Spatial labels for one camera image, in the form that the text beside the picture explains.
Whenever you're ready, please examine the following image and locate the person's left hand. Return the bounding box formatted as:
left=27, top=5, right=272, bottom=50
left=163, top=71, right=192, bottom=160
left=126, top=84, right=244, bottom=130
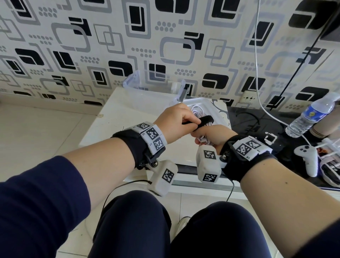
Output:
left=153, top=103, right=202, bottom=145

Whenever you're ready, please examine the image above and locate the person's right hand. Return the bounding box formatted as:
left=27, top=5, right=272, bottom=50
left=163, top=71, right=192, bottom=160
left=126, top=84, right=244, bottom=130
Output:
left=191, top=124, right=238, bottom=155

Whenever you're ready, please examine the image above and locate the black velcro strap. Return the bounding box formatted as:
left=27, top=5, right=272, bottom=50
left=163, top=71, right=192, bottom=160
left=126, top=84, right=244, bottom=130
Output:
left=182, top=115, right=215, bottom=131

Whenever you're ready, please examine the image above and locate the white USB cable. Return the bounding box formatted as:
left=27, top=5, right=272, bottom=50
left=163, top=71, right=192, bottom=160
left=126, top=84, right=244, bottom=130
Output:
left=190, top=104, right=214, bottom=146

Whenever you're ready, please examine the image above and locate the white box lid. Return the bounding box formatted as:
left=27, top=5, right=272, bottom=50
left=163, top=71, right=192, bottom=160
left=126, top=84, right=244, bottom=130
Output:
left=182, top=97, right=231, bottom=129

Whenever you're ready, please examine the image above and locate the clear plastic storage box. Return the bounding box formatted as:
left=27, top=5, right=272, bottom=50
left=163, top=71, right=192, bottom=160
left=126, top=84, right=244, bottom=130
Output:
left=123, top=69, right=188, bottom=103

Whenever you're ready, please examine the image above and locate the person's right forearm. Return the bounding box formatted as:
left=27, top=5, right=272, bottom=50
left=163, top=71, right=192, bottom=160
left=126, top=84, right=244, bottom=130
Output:
left=240, top=158, right=340, bottom=258

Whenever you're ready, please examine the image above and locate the person's left forearm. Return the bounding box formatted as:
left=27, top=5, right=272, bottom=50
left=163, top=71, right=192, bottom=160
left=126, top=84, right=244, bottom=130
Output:
left=63, top=138, right=136, bottom=211

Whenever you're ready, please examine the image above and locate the person's right leg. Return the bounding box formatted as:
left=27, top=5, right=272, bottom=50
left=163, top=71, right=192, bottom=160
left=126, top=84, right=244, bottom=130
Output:
left=170, top=201, right=271, bottom=258

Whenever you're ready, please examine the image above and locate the person's left leg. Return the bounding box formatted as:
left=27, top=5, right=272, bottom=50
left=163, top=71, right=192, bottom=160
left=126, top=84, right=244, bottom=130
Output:
left=89, top=190, right=172, bottom=258

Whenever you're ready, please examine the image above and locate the white low table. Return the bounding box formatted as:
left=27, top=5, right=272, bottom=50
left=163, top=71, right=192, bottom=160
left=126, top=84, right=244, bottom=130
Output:
left=79, top=87, right=231, bottom=186

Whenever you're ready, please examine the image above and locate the black glass top cabinet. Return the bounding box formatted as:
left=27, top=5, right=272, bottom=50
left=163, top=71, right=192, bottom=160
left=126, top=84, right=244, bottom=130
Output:
left=175, top=106, right=340, bottom=200

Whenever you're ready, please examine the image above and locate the white shoe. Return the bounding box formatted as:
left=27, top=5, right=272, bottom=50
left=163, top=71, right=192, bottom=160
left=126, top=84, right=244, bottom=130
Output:
left=174, top=215, right=191, bottom=234

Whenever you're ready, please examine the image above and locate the white game controller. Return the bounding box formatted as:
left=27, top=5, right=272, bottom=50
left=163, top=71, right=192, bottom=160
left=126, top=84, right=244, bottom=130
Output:
left=293, top=145, right=319, bottom=178

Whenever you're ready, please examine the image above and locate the clear plastic water bottle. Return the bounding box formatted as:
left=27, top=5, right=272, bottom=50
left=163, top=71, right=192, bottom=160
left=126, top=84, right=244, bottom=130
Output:
left=285, top=91, right=340, bottom=138

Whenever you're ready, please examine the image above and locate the white headset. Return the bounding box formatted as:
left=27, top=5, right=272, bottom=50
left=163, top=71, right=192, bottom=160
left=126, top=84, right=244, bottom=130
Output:
left=317, top=138, right=340, bottom=188

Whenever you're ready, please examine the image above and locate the dark blue right sleeve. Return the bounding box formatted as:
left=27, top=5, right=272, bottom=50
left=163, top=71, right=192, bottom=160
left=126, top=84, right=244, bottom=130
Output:
left=292, top=218, right=340, bottom=258

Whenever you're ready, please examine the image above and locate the dark blue sleeve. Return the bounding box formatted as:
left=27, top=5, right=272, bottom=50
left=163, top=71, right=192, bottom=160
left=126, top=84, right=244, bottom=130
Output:
left=0, top=155, right=91, bottom=258
left=292, top=218, right=340, bottom=258

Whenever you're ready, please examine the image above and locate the dark blue left sleeve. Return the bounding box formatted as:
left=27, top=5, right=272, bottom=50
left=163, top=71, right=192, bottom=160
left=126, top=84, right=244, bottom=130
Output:
left=0, top=155, right=91, bottom=258

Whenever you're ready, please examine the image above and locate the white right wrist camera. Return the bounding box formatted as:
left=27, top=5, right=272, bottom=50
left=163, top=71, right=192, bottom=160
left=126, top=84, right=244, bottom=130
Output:
left=196, top=145, right=222, bottom=183

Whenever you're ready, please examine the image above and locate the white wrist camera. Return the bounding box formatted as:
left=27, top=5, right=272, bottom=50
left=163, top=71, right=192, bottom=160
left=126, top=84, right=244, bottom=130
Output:
left=196, top=145, right=222, bottom=183
left=147, top=159, right=179, bottom=197

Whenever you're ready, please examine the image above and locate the black right wrist strap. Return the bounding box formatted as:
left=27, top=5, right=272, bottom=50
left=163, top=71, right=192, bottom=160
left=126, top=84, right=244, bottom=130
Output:
left=220, top=134, right=278, bottom=183

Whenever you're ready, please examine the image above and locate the thin black cable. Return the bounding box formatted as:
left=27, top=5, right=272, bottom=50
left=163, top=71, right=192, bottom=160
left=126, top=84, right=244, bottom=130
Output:
left=236, top=111, right=261, bottom=129

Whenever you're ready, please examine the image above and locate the white wall socket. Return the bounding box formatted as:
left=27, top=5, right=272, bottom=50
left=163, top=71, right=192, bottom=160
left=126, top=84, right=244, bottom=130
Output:
left=239, top=91, right=257, bottom=105

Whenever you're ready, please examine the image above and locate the small white frame clip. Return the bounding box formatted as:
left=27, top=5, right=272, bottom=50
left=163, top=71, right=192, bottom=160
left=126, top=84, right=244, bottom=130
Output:
left=264, top=132, right=278, bottom=146

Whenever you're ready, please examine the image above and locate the black right camera cable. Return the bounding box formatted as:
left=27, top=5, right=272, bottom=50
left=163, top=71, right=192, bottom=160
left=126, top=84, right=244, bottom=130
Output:
left=226, top=179, right=236, bottom=202

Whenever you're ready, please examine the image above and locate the black camera cable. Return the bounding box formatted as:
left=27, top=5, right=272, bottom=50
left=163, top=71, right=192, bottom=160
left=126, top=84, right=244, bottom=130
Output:
left=101, top=180, right=152, bottom=213
left=226, top=179, right=236, bottom=202

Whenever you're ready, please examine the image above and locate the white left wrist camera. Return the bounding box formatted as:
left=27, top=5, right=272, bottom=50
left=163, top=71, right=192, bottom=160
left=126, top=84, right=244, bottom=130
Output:
left=147, top=159, right=179, bottom=197

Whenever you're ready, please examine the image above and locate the black left camera cable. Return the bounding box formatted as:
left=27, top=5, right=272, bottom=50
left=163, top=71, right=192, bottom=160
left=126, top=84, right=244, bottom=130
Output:
left=101, top=180, right=152, bottom=213

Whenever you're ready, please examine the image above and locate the white hanging wall cable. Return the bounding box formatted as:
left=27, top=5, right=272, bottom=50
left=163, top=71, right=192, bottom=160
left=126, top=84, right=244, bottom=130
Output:
left=253, top=0, right=314, bottom=147

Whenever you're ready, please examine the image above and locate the black hanging wall cable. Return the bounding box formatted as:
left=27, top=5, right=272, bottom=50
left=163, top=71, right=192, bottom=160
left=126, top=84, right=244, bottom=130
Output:
left=270, top=10, right=340, bottom=111

